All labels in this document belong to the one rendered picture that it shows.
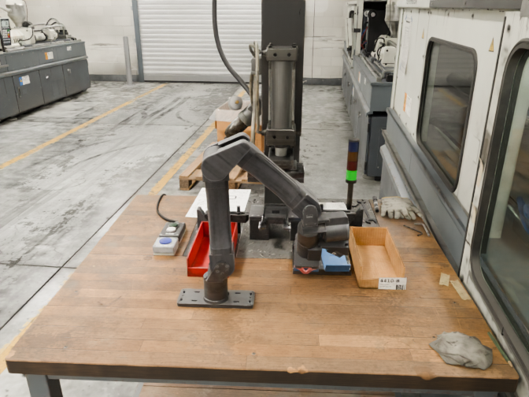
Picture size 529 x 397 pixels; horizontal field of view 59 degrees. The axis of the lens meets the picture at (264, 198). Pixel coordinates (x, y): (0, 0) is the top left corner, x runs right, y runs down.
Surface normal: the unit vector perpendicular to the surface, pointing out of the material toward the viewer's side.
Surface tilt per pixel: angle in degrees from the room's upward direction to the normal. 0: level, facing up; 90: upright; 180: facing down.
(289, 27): 90
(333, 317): 0
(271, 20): 90
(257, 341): 0
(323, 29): 90
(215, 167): 90
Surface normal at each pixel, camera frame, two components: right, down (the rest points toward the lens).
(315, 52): -0.11, 0.38
